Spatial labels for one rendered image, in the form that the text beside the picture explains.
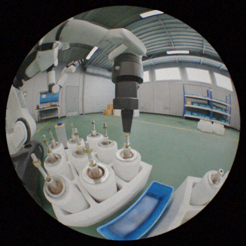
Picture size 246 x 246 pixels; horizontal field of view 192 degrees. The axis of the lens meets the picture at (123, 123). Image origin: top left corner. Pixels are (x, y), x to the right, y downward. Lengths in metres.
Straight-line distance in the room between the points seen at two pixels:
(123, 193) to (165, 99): 5.13
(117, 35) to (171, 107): 4.99
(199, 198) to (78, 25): 0.49
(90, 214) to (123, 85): 0.32
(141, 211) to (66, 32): 0.60
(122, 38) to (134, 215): 0.57
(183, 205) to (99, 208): 0.22
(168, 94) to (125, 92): 5.06
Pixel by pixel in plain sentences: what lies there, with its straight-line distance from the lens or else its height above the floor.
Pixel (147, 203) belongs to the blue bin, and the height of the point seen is 0.00.
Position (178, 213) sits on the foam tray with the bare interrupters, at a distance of 0.26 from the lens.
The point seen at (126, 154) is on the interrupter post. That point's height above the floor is 0.26.
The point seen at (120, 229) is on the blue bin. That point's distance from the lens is 0.40.
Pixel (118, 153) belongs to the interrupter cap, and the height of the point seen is 0.25.
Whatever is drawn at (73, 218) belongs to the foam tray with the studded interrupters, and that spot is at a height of 0.18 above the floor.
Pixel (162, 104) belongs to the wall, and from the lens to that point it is 5.18.
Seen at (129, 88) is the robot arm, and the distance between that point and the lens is 0.16.
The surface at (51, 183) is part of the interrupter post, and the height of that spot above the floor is 0.27.
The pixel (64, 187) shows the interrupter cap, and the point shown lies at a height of 0.25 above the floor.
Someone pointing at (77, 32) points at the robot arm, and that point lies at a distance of 0.21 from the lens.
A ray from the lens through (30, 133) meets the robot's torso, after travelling 0.48.
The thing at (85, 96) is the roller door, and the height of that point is 1.33.
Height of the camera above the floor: 0.40
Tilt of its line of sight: 12 degrees down
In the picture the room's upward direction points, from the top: straight up
